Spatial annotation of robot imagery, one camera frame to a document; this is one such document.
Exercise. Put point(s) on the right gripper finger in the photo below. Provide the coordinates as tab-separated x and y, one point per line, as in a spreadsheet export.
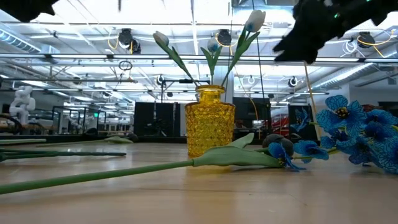
293	39
311	49

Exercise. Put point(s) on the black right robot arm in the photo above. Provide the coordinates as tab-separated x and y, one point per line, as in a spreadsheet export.
388	9

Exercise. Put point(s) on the black partition panel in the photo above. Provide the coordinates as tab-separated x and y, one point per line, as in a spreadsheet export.
155	121
248	115
303	133

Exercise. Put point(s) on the white artificial tulip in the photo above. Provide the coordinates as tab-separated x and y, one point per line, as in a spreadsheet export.
161	38
255	20

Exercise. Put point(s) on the yellow textured glass vase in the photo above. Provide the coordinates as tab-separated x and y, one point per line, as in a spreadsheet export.
210	124

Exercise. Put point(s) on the blue artificial flower bunch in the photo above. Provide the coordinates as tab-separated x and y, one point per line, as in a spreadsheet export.
93	153
342	115

